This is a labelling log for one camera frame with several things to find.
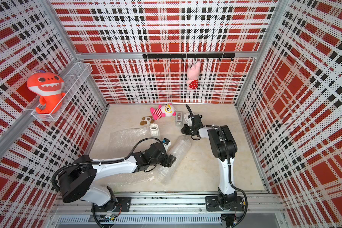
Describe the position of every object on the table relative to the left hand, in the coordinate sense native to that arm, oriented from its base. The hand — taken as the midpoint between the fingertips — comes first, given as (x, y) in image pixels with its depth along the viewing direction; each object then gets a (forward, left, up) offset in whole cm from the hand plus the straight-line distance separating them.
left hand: (173, 157), depth 85 cm
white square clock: (+33, -9, -2) cm, 34 cm away
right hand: (+24, -6, -5) cm, 25 cm away
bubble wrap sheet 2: (+5, -4, +3) cm, 7 cm away
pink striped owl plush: (+37, +7, +1) cm, 38 cm away
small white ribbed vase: (+12, +11, +11) cm, 20 cm away
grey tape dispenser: (+32, -4, -3) cm, 33 cm away
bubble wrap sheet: (+12, +37, -6) cm, 39 cm away
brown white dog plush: (+31, +21, -3) cm, 38 cm away
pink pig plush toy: (+46, -13, +28) cm, 55 cm away
